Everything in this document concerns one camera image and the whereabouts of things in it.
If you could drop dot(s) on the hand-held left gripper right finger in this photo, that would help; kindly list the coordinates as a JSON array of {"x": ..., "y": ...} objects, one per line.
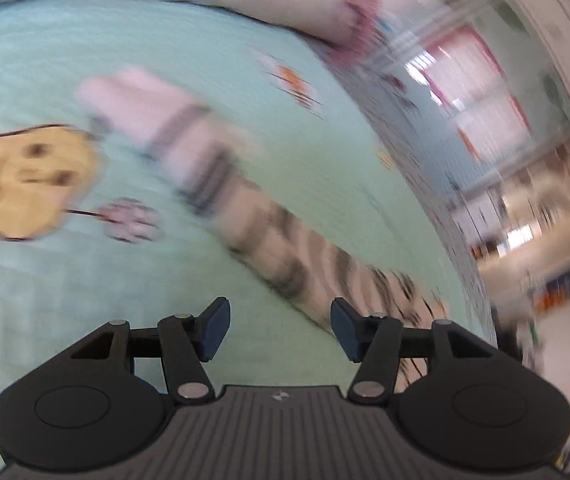
[{"x": 342, "y": 330}]

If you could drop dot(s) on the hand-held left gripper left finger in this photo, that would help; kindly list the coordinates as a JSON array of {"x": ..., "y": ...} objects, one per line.
[{"x": 215, "y": 327}]

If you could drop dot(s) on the cream black-striped knit sweater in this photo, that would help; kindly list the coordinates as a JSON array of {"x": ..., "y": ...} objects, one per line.
[{"x": 265, "y": 230}]

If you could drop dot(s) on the green bee-print quilted blanket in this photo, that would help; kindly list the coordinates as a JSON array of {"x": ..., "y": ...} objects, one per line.
[{"x": 115, "y": 270}]

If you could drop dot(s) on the floral bedsheet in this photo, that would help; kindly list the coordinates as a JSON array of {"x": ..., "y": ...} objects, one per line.
[{"x": 425, "y": 170}]

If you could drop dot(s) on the pink-bordered paper poster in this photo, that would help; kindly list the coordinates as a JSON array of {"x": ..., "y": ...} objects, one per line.
[
  {"x": 495, "y": 125},
  {"x": 460, "y": 60}
]

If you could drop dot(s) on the pink knitted cloth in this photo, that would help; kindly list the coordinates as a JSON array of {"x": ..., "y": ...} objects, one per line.
[{"x": 362, "y": 15}]

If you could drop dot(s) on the white glass-door wardrobe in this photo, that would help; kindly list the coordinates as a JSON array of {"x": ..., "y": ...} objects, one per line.
[{"x": 530, "y": 20}]

